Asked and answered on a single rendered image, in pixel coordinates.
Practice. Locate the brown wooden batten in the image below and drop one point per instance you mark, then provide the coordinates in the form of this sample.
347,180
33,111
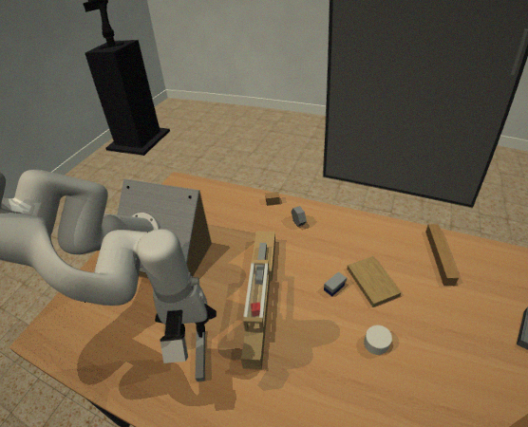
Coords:
442,255

